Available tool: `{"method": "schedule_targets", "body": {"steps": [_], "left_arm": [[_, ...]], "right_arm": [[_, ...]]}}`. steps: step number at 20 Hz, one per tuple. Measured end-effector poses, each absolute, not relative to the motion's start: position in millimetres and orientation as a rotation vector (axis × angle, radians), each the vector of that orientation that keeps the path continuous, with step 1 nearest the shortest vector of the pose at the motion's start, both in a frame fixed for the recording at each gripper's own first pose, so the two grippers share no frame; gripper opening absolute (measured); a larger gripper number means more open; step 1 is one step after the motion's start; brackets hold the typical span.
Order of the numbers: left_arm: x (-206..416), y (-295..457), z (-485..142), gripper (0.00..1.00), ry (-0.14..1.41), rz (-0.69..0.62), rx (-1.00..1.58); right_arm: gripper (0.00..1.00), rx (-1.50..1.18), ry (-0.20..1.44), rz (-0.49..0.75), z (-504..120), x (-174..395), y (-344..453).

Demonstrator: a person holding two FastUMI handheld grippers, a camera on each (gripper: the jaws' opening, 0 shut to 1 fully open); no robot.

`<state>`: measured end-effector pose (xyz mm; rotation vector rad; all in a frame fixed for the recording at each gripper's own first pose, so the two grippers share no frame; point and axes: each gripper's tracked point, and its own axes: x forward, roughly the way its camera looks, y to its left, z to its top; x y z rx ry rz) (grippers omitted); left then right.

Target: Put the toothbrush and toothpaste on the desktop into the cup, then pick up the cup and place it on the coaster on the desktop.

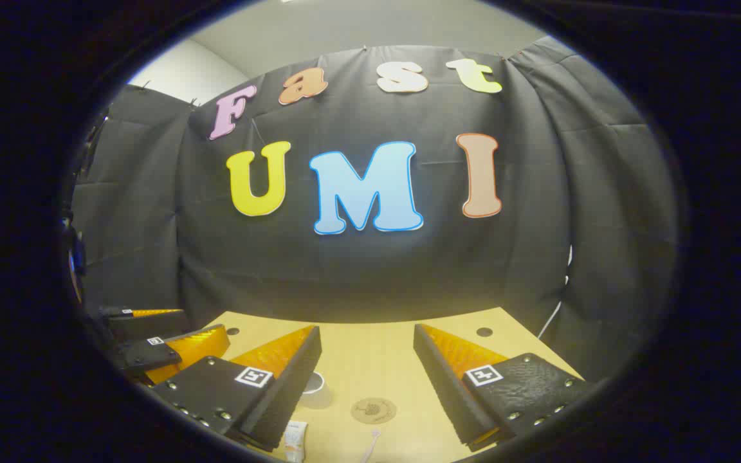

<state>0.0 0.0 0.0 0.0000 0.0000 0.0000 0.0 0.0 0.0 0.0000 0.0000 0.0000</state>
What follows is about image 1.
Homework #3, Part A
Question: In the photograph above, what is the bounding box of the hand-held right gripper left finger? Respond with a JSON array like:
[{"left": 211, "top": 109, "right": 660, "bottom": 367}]
[{"left": 151, "top": 325, "right": 324, "bottom": 452}]

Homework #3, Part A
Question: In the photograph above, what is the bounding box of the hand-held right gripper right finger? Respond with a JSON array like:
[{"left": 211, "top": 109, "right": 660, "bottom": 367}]
[{"left": 413, "top": 323, "right": 594, "bottom": 453}]

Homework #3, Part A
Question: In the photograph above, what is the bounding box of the white toothpaste tube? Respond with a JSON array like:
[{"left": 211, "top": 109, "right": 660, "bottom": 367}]
[{"left": 282, "top": 421, "right": 309, "bottom": 463}]

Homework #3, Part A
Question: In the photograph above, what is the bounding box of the round cork coaster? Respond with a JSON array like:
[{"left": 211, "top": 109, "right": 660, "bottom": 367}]
[{"left": 351, "top": 397, "right": 398, "bottom": 425}]

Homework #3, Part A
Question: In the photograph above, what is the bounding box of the white toothbrush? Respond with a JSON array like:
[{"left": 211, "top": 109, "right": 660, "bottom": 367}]
[{"left": 359, "top": 428, "right": 382, "bottom": 463}]

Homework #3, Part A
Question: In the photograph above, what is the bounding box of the wooden desktop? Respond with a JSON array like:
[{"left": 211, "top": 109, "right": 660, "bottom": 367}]
[{"left": 152, "top": 307, "right": 587, "bottom": 463}]

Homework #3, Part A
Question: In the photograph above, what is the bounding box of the black backdrop cloth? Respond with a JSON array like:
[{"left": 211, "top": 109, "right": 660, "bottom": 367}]
[{"left": 68, "top": 35, "right": 680, "bottom": 386}]

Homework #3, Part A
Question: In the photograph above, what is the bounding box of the white cable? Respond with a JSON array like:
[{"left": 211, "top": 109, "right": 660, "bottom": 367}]
[{"left": 536, "top": 244, "right": 574, "bottom": 340}]

